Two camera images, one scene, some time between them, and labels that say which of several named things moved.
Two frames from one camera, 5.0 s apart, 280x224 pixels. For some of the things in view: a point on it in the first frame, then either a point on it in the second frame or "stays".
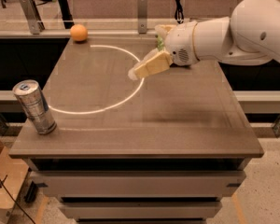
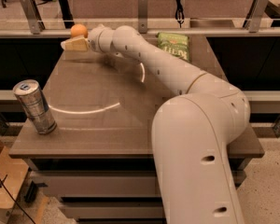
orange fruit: [78, 32] stays
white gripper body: [179, 44] → [92, 40]
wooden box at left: [7, 178] stays
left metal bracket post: [35, 24] stays
